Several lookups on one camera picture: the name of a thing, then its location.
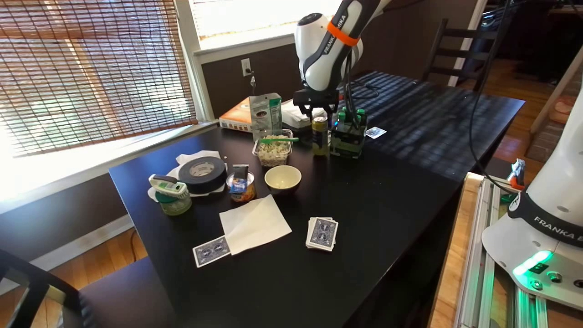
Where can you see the orange cartoon eyes book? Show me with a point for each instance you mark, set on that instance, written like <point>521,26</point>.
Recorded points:
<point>237,115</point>

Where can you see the single blue playing card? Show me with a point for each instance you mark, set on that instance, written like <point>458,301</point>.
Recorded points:
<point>212,250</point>

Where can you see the black tape roll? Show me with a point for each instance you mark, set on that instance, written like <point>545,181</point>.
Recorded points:
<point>203,174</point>

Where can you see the white napkin stack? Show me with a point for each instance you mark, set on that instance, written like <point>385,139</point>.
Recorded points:
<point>292,119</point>

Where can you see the black wooden chair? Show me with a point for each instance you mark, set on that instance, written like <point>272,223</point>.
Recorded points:
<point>121,297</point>

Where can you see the dark wooden ladderback chair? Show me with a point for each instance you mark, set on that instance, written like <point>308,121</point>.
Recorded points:
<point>456,51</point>

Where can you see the green white carton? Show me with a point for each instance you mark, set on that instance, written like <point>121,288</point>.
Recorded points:
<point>265,113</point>

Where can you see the small orange tin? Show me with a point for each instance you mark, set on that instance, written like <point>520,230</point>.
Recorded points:
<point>243,194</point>

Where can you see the flat white napkin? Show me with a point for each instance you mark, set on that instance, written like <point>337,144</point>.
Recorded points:
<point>255,223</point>

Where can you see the small yellow labelled can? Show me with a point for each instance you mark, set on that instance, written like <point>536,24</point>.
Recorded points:
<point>319,139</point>

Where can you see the aluminium rail frame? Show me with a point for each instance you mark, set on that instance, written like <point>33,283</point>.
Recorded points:
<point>489,256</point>

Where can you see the red blue small tool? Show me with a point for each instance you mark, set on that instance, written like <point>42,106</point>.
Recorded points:
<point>516,174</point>

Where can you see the bamboo window blind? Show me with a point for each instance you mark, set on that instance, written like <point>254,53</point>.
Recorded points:
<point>91,66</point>

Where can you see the small white card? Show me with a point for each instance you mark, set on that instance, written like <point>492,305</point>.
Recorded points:
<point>376,132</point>

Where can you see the cream ceramic bowl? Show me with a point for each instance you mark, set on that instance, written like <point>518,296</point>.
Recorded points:
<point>283,177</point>

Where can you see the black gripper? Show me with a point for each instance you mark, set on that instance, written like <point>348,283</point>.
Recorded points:
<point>316,99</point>

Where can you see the white wall outlet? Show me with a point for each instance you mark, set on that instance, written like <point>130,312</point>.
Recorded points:
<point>246,66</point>

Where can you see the blue playing card deck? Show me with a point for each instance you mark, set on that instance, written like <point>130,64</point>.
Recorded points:
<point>321,234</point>

